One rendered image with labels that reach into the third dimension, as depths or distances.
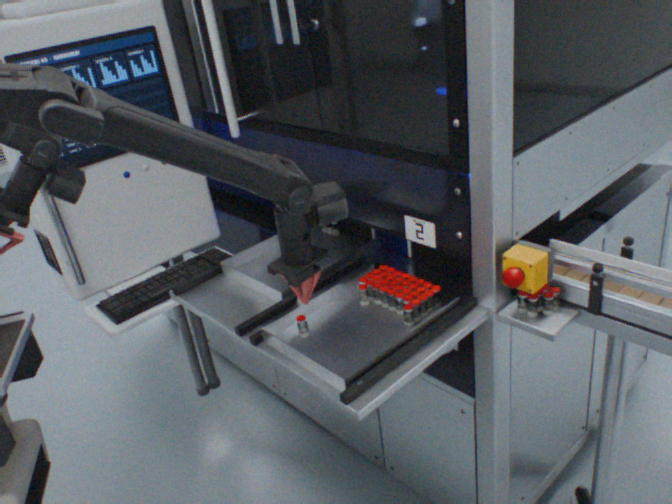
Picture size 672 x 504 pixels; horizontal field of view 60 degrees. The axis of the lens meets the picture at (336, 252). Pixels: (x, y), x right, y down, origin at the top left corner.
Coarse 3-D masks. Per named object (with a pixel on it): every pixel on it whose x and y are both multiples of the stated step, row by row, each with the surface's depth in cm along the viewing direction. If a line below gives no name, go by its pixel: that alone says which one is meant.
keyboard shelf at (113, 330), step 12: (228, 252) 184; (144, 276) 178; (120, 288) 173; (168, 300) 162; (96, 312) 162; (144, 312) 158; (156, 312) 159; (108, 324) 155; (120, 324) 155; (132, 324) 155
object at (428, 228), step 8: (408, 216) 133; (408, 224) 134; (424, 224) 130; (432, 224) 128; (408, 232) 135; (424, 232) 131; (432, 232) 129; (416, 240) 134; (424, 240) 132; (432, 240) 130
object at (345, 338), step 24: (336, 288) 137; (288, 312) 129; (312, 312) 133; (336, 312) 132; (360, 312) 131; (384, 312) 130; (432, 312) 128; (264, 336) 125; (288, 336) 127; (312, 336) 126; (336, 336) 124; (360, 336) 123; (384, 336) 122; (408, 336) 117; (312, 360) 113; (336, 360) 117; (360, 360) 116; (336, 384) 110
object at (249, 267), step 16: (272, 240) 164; (320, 240) 166; (336, 240) 164; (352, 240) 163; (240, 256) 158; (256, 256) 162; (272, 256) 161; (336, 256) 156; (352, 256) 150; (224, 272) 155; (240, 272) 148; (256, 272) 154; (256, 288) 145; (272, 288) 139; (288, 288) 138
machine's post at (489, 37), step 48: (480, 0) 98; (480, 48) 102; (480, 96) 106; (480, 144) 110; (480, 192) 115; (480, 240) 120; (480, 288) 125; (480, 336) 132; (480, 384) 138; (480, 432) 146; (480, 480) 154
